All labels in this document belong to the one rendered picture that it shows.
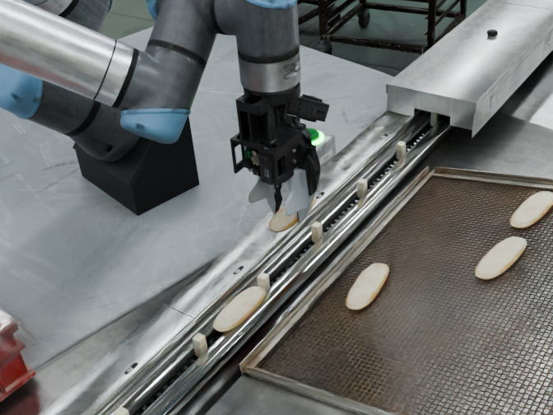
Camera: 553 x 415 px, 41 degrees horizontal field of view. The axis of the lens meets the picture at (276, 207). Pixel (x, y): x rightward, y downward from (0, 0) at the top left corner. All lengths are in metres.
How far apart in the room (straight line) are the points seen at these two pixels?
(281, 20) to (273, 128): 0.14
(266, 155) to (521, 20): 0.94
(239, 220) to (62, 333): 0.35
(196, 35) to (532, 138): 0.77
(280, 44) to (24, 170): 0.77
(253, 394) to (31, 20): 0.48
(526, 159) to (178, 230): 0.63
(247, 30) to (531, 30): 0.93
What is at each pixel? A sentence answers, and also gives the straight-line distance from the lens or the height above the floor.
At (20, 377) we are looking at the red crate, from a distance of 1.03.
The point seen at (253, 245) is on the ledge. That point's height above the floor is 0.86.
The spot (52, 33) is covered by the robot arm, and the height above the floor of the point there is 1.25.
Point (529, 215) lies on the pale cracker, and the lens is 1.05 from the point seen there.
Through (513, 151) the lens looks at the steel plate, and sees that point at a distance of 1.42.
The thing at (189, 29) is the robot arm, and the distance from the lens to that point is 0.89.
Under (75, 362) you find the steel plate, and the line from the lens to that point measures 1.04.
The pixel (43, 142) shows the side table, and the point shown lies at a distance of 1.59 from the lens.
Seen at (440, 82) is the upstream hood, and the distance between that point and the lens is 1.43.
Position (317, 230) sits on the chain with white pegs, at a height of 0.86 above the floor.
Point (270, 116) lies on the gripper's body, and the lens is 0.90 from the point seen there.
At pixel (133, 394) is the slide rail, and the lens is 0.94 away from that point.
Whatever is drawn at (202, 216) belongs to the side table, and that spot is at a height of 0.82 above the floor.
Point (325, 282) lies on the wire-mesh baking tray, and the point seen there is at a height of 0.89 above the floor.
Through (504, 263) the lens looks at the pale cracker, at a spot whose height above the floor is 0.93.
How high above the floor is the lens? 1.53
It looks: 34 degrees down
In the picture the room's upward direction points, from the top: 5 degrees counter-clockwise
